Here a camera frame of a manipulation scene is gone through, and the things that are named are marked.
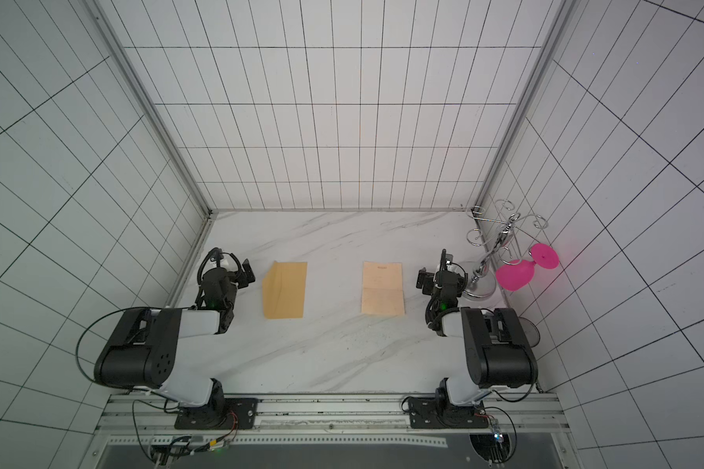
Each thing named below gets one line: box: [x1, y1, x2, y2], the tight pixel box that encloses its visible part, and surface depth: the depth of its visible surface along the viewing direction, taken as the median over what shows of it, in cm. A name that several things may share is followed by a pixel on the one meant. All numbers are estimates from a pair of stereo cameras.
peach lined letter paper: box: [361, 260, 405, 315], surface depth 100 cm
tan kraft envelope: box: [262, 260, 308, 320], surface depth 98 cm
